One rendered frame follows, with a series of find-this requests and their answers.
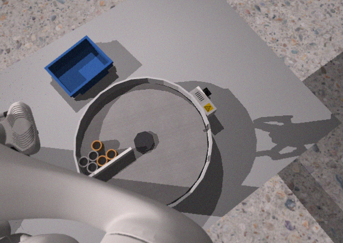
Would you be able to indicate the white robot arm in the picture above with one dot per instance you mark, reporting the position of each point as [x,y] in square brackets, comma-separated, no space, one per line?
[31,188]

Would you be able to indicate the grey metal ring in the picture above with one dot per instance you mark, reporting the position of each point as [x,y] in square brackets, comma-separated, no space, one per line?
[91,153]
[81,160]
[89,167]

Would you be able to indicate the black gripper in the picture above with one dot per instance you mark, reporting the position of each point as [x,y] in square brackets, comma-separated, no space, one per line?
[2,117]

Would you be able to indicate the blue open crate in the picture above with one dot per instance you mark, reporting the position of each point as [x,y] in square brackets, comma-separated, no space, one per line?
[80,67]

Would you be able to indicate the grey round turntable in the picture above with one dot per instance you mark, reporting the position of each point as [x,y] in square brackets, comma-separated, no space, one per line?
[160,131]

